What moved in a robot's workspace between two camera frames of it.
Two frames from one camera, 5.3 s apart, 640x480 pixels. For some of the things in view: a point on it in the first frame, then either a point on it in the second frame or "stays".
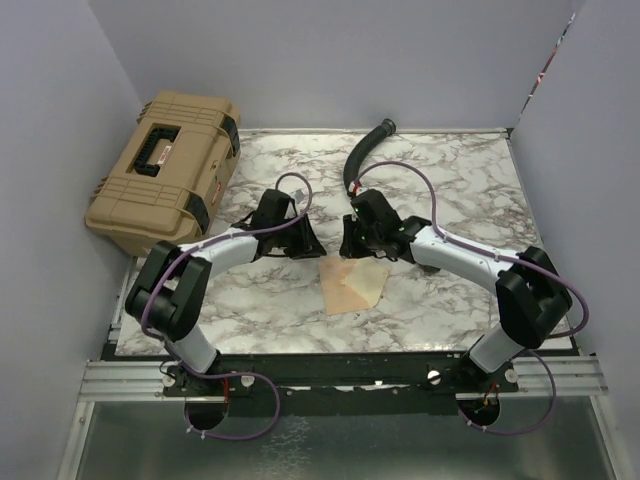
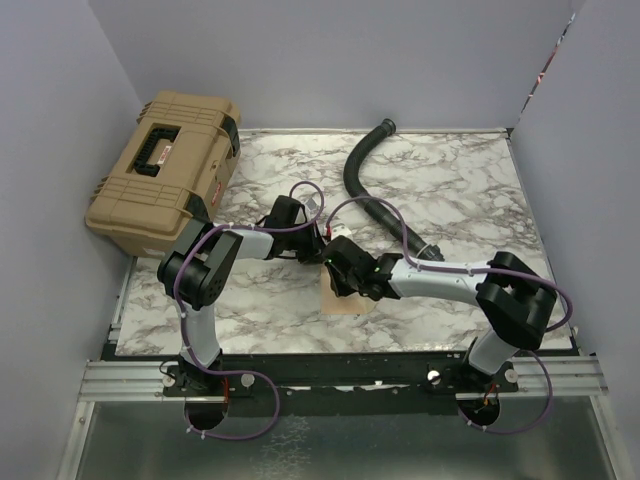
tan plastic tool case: [167, 177] stays
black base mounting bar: [362, 379] stays
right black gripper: [349, 248] to [341, 288]
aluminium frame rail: [124, 380] stays
